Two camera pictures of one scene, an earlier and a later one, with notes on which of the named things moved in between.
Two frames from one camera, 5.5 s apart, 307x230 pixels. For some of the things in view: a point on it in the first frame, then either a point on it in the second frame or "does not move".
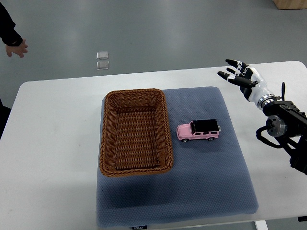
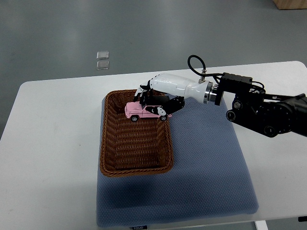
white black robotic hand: x=252 y=83 to x=165 y=93
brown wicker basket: x=135 y=137 does not move
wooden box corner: x=290 y=4 does not move
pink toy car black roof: x=198 y=129 to x=135 y=110
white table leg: x=261 y=225 does not move
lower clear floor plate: x=101 y=65 does not move
